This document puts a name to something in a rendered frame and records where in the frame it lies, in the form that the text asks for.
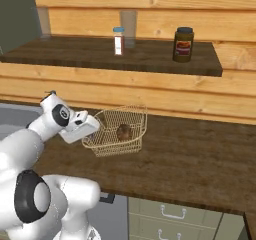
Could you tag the dark wooden shelf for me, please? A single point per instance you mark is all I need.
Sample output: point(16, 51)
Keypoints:
point(83, 55)

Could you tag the grey steel sink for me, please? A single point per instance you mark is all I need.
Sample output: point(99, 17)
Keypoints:
point(16, 117)

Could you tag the brown round bread roll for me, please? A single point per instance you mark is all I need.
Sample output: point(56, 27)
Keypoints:
point(124, 132)

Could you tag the clear drinking glass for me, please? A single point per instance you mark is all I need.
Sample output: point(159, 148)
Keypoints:
point(128, 24)
point(43, 20)

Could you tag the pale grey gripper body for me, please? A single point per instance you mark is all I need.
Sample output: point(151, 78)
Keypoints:
point(81, 130)

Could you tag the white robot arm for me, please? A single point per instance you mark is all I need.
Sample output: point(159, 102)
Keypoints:
point(20, 150)

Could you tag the pale green drawer front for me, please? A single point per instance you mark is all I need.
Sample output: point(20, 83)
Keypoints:
point(146, 210)
point(143, 230)

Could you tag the dark jar with red label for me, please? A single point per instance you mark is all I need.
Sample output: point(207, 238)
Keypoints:
point(183, 47)

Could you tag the grey appliance door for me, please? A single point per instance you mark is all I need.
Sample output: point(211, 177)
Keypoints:
point(111, 222)

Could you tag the pale green cabinet door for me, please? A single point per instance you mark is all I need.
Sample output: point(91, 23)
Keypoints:
point(230, 227)

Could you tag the blue-capped spice bottle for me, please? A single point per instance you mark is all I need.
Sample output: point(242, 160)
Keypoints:
point(118, 44)

